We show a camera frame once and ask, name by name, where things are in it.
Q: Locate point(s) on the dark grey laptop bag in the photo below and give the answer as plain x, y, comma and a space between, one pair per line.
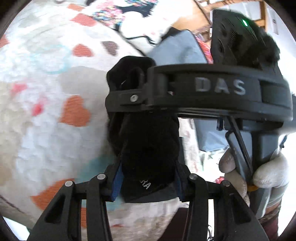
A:
209, 138

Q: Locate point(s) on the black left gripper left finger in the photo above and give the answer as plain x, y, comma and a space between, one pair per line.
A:
61, 220

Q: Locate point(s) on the grey gloved right hand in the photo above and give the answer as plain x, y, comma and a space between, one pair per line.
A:
272, 174

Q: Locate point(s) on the grey Ipason laptop sleeve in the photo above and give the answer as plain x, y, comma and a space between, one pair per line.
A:
177, 47

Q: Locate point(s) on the wooden chair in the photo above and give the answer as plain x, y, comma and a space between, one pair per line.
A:
198, 16

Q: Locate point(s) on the red floral bedsheet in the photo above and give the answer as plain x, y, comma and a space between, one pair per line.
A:
205, 49

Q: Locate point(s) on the white illustrated pillow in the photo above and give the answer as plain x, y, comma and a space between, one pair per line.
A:
142, 23

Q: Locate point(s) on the black tracking camera box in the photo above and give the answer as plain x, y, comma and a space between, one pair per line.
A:
234, 44

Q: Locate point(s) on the black pants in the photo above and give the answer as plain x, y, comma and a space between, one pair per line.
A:
145, 142

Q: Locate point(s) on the right forearm red sleeve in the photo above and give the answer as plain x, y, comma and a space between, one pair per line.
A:
269, 221

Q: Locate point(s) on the heart patterned quilt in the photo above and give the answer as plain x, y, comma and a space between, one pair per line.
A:
54, 59

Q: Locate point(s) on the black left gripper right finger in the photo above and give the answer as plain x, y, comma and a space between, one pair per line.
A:
233, 219

